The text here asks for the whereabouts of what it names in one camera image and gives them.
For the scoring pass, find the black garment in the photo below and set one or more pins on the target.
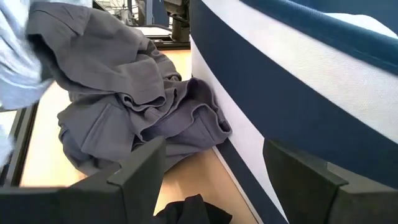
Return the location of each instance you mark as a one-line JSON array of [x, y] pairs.
[[192, 211]]

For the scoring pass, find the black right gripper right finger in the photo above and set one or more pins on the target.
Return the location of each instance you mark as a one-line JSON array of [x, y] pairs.
[[311, 193]]

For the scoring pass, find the light blue shirt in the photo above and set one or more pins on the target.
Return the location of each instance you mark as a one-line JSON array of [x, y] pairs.
[[15, 62]]

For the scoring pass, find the navy white striped fabric bin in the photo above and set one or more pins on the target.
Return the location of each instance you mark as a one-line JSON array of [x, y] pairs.
[[295, 99]]

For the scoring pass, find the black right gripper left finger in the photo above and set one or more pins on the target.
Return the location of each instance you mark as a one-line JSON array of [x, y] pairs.
[[93, 202]]

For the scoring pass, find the black table frame rail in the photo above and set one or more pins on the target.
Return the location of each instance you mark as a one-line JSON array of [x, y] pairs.
[[21, 146]]

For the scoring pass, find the grey cotton garment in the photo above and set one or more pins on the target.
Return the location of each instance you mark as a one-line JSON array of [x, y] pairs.
[[109, 77]]

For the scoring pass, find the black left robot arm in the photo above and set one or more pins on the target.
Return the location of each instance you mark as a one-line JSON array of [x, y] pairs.
[[179, 21]]

